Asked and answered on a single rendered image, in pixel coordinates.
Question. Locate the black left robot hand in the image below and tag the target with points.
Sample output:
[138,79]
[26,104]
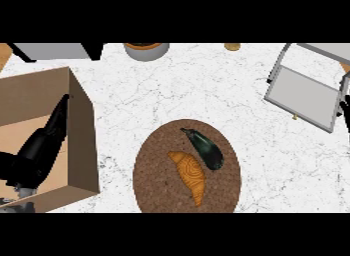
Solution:
[32,150]

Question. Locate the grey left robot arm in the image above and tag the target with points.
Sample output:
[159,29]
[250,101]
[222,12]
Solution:
[9,203]

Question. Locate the grey tiered shelf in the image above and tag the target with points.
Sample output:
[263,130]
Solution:
[305,90]

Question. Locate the orange croissant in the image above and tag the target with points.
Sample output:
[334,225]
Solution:
[192,175]

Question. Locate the open brown wooden drawer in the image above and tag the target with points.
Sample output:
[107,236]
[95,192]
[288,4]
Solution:
[79,140]

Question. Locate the grey appliance with black legs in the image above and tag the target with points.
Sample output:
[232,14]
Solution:
[60,50]

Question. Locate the dark green eggplant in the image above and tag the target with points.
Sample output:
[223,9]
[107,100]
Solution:
[207,150]

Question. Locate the small tan round object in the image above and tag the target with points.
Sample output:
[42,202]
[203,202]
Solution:
[232,46]

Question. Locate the grey pot with orange rim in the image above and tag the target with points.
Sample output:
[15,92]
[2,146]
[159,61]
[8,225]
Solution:
[147,52]

